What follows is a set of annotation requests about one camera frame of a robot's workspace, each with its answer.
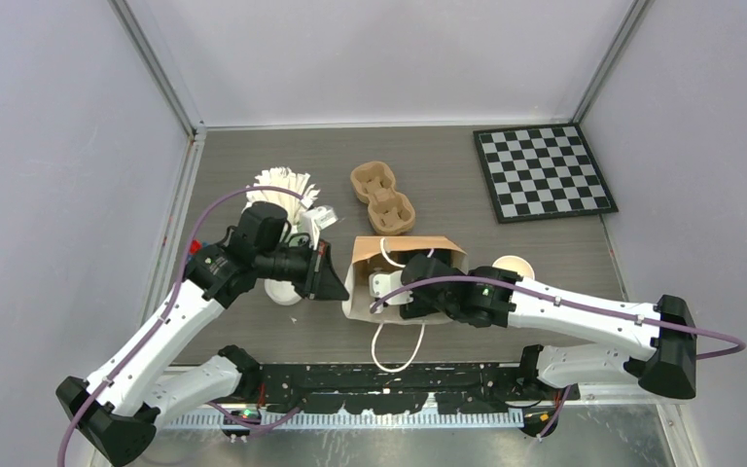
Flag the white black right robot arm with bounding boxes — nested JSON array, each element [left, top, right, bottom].
[[401, 255, 696, 400]]

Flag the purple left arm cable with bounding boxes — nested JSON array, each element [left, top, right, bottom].
[[55, 185, 307, 467]]

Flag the white paper straw bundle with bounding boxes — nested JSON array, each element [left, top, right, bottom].
[[245, 166, 320, 225]]

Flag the white cup lid stack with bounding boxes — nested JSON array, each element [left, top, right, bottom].
[[264, 279, 302, 306]]

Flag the stacked paper coffee cups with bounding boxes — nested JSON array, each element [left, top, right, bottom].
[[492, 255, 535, 279]]

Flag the brown paper takeout bag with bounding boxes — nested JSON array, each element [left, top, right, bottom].
[[340, 235, 470, 375]]

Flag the brown cardboard cup carrier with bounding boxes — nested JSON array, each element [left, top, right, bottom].
[[350, 161, 416, 236]]

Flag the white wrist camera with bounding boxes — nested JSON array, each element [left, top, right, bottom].
[[298, 205, 338, 250], [369, 270, 413, 313]]

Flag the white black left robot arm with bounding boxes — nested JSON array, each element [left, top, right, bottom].
[[55, 201, 349, 466]]

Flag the red blue toy car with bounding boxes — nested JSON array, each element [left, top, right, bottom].
[[188, 239, 204, 257]]

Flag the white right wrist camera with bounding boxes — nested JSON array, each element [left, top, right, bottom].
[[369, 270, 413, 313]]

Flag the black white checkerboard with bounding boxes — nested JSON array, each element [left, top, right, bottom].
[[473, 124, 619, 224]]

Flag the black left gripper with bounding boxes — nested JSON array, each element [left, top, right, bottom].
[[256, 235, 350, 301]]

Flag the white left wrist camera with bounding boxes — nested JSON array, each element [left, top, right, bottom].
[[298, 205, 338, 250]]

